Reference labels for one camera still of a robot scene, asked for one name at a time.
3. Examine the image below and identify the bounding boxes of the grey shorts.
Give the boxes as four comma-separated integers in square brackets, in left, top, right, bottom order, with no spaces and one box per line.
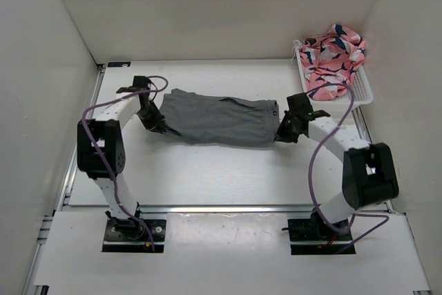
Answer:
[160,88,279,147]

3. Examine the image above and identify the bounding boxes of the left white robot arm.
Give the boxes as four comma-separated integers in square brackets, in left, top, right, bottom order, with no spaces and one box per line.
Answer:
[77,76,165,243]

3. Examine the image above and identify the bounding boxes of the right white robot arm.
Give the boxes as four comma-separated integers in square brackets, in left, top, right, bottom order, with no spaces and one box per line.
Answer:
[276,111,399,240]

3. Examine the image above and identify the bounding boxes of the pink patterned shorts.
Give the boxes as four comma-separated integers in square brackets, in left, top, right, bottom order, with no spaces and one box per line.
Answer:
[295,23,365,102]

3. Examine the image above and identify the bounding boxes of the black corner label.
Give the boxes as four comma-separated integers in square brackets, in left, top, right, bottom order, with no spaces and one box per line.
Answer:
[107,61,131,68]

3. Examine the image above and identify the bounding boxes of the white plastic basket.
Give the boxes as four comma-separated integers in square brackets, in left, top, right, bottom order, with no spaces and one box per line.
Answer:
[291,40,373,108]

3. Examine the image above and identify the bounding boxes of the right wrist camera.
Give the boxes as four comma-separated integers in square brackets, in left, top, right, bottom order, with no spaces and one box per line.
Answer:
[287,93,313,117]

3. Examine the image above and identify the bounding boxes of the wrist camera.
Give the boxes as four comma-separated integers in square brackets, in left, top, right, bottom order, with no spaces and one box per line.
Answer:
[287,93,313,117]
[132,75,153,94]

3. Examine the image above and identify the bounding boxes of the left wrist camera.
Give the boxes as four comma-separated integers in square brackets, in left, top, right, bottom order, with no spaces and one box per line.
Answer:
[132,75,153,94]

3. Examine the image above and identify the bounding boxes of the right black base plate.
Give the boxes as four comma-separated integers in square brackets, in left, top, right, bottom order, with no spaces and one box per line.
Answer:
[281,218,356,256]

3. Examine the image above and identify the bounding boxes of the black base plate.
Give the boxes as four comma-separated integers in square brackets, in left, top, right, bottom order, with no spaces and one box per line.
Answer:
[281,218,356,256]
[102,219,166,254]

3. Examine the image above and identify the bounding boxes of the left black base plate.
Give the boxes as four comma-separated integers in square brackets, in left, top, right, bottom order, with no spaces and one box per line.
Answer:
[102,219,166,254]

